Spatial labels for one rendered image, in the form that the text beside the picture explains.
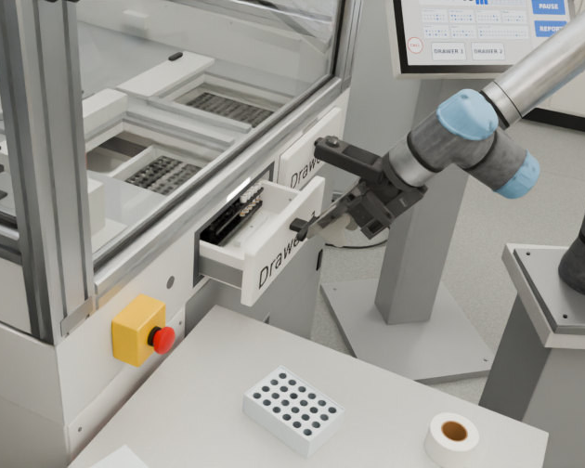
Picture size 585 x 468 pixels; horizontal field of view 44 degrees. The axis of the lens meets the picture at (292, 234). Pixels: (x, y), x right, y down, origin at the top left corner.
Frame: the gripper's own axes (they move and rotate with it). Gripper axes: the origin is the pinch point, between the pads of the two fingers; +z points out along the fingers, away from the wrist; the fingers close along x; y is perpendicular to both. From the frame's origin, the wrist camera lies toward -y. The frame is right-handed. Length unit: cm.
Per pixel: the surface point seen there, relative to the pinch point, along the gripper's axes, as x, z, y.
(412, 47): 72, -4, -10
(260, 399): -29.2, 6.7, 11.5
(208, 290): -9.1, 19.8, -4.0
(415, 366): 74, 64, 62
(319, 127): 33.4, 6.5, -11.4
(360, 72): 160, 53, -17
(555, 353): 21, -6, 51
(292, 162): 19.2, 7.9, -10.1
